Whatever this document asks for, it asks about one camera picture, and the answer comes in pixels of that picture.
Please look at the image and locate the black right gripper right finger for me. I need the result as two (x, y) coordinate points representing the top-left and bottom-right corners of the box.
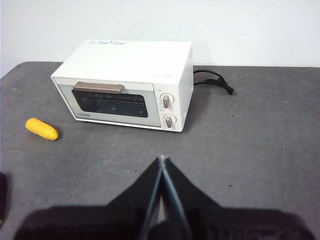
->
(164, 156), (317, 240)

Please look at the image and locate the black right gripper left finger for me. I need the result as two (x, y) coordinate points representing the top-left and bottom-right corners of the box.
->
(14, 156), (164, 240)

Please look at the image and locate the oven door with beige handle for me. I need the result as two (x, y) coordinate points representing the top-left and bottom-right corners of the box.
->
(53, 77), (161, 128)

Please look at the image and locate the beige oven knob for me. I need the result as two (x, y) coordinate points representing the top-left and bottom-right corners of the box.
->
(162, 113), (178, 129)
(159, 93), (175, 110)

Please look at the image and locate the cream toaster oven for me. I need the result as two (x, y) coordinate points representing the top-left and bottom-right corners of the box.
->
(50, 39), (194, 133)

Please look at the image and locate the yellow corn cob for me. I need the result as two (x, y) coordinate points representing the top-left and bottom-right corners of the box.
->
(25, 117), (60, 142)

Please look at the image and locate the black oven power cable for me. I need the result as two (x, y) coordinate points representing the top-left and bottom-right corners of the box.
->
(192, 69), (235, 96)

